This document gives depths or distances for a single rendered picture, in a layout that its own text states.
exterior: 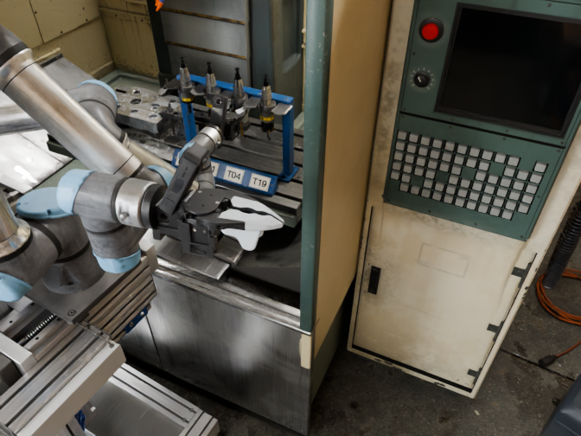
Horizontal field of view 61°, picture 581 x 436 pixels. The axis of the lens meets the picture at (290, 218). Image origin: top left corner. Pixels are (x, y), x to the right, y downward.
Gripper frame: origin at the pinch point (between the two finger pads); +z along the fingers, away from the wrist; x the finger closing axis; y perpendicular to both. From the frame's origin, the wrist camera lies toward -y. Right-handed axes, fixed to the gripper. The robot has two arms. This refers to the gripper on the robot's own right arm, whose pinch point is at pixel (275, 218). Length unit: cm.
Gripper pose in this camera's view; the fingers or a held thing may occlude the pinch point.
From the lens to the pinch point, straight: 72.7
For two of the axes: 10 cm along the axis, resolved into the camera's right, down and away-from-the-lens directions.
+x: -2.7, 5.3, -8.0
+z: 9.6, 1.8, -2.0
